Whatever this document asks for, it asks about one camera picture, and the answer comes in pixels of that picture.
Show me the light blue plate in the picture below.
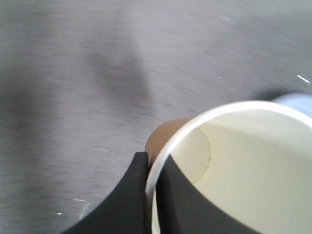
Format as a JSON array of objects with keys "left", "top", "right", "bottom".
[{"left": 272, "top": 93, "right": 312, "bottom": 117}]

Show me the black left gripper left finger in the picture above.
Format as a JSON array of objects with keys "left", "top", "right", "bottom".
[{"left": 64, "top": 152, "right": 152, "bottom": 234}]

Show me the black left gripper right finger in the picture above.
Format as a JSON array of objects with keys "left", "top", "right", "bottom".
[{"left": 156, "top": 155, "right": 262, "bottom": 234}]

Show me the brown paper cup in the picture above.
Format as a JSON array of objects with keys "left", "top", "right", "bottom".
[{"left": 145, "top": 101, "right": 312, "bottom": 234}]

